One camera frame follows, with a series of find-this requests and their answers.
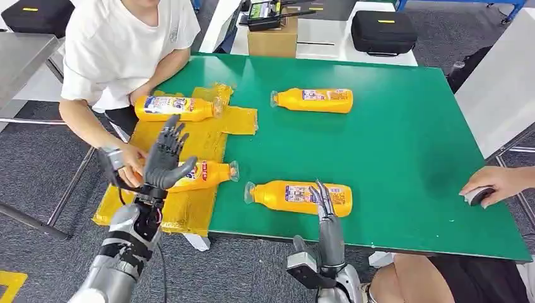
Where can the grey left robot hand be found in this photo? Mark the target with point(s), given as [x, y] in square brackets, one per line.
[163, 163]

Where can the person's left hand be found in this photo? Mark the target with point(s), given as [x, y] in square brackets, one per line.
[141, 92]

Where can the person's right hand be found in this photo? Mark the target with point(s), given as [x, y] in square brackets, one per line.
[497, 180]
[133, 163]

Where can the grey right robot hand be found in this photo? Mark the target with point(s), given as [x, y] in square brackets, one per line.
[331, 242]

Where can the black and white computer mouse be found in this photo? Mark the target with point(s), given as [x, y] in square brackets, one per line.
[480, 196]

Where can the orange drink bottle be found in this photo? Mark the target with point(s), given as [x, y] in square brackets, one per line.
[292, 100]
[271, 196]
[205, 111]
[209, 175]

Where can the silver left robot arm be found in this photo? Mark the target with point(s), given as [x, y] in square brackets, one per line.
[121, 267]

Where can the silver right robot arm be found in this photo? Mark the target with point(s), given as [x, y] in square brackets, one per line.
[347, 288]

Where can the yellow plastic sheet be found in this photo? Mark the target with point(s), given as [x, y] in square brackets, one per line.
[196, 140]

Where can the white table leg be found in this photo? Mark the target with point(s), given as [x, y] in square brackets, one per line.
[380, 259]
[196, 241]

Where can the person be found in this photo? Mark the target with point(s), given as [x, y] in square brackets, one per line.
[117, 42]
[409, 280]

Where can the green table mat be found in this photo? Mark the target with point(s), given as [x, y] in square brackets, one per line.
[418, 167]

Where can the grey folding table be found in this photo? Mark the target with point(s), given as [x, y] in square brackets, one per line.
[21, 62]
[497, 92]

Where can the black bag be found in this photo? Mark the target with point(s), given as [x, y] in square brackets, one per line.
[468, 71]

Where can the black case with yellow tag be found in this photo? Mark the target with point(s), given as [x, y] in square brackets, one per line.
[37, 19]
[382, 33]

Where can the brown cardboard box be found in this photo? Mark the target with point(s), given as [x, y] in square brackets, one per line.
[271, 42]

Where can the black remote controller with antennas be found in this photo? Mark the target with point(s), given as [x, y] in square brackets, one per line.
[263, 19]

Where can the white table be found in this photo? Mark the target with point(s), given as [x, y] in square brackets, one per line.
[322, 46]

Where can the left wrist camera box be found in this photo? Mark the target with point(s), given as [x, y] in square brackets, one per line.
[112, 157]

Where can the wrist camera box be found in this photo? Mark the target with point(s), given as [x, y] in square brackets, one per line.
[112, 157]
[301, 261]

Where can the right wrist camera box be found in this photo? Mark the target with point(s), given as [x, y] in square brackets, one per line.
[301, 261]

